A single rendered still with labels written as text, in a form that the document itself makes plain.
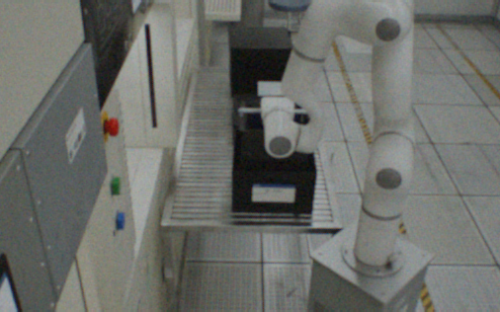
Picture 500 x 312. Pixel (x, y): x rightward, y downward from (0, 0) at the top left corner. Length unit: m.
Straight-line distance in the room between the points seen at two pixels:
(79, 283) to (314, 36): 0.78
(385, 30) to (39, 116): 0.78
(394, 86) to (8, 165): 0.97
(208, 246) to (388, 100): 1.68
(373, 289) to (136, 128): 0.97
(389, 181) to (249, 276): 1.41
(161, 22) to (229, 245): 1.43
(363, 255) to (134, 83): 0.93
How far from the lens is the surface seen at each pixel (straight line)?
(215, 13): 3.51
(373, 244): 1.66
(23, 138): 0.75
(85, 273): 1.12
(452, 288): 2.86
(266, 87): 1.78
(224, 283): 2.69
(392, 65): 1.40
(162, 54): 1.85
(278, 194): 1.81
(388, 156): 1.44
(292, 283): 2.70
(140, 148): 2.02
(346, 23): 1.34
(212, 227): 1.82
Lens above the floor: 1.92
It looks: 33 degrees down
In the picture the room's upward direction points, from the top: 2 degrees clockwise
